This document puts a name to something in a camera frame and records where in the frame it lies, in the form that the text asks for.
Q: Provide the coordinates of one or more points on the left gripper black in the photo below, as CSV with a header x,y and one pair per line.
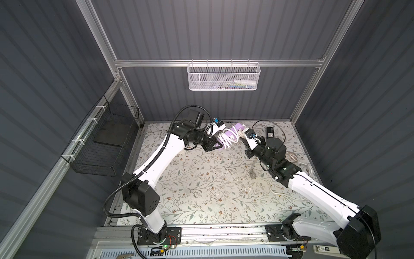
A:
x,y
211,142

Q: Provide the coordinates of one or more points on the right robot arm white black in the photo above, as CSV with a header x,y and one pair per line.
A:
x,y
355,230

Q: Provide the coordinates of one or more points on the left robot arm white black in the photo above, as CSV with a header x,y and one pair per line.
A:
x,y
192,124

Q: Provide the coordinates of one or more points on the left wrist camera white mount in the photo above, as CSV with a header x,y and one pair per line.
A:
x,y
216,126

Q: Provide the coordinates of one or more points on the white wire mesh basket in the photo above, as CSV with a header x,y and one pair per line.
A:
x,y
223,76

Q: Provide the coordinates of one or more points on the black wire basket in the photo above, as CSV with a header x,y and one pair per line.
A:
x,y
104,147

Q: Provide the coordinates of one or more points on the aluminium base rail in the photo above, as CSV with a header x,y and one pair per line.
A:
x,y
197,233

